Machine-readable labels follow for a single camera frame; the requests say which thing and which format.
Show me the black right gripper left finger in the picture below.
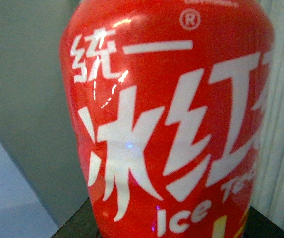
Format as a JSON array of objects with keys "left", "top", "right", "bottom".
[{"left": 53, "top": 198, "right": 100, "bottom": 238}]

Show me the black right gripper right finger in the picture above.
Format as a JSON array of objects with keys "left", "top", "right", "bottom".
[{"left": 243, "top": 206, "right": 284, "bottom": 238}]

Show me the red ice tea bottle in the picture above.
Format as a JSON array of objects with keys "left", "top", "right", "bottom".
[{"left": 59, "top": 0, "right": 274, "bottom": 238}]

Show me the white blue chest freezer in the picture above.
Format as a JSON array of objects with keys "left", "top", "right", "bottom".
[{"left": 0, "top": 143, "right": 58, "bottom": 238}]

